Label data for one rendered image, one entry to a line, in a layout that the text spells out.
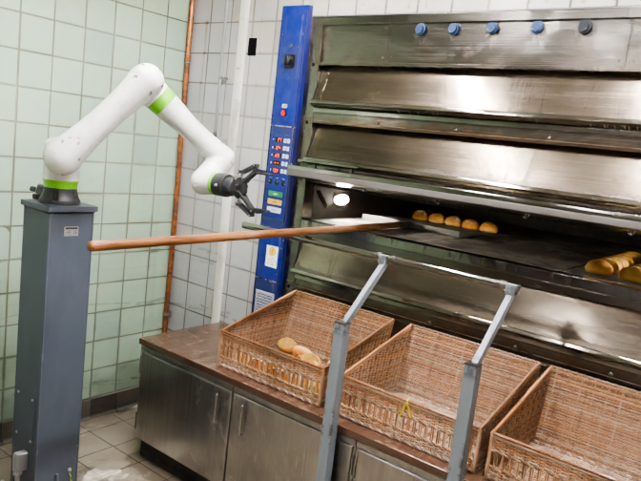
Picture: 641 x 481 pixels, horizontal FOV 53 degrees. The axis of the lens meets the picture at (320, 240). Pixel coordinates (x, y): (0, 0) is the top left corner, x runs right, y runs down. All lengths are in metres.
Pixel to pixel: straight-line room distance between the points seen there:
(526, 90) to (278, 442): 1.60
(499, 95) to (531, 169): 0.31
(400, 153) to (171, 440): 1.59
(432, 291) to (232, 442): 1.01
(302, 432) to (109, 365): 1.49
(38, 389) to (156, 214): 1.27
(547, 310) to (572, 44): 0.95
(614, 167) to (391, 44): 1.04
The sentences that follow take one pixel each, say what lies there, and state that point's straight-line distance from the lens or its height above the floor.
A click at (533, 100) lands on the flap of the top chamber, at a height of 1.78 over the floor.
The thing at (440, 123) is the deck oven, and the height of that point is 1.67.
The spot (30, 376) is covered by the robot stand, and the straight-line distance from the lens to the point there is 2.79.
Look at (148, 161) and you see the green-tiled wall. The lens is 3.53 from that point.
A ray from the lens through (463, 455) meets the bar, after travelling 2.07.
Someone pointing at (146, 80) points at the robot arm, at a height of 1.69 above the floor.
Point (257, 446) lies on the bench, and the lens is 2.66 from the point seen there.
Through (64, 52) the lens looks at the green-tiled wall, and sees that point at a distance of 3.26.
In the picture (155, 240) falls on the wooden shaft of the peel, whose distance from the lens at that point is 2.00.
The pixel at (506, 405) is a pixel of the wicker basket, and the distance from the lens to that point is 2.28.
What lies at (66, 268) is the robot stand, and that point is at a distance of 2.64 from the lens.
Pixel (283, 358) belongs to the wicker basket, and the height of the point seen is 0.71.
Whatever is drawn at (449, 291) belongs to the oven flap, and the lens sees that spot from 2.65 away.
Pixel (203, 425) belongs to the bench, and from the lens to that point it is 2.86.
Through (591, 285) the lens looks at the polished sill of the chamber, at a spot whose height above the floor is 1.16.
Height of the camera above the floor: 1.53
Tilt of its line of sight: 8 degrees down
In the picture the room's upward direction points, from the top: 7 degrees clockwise
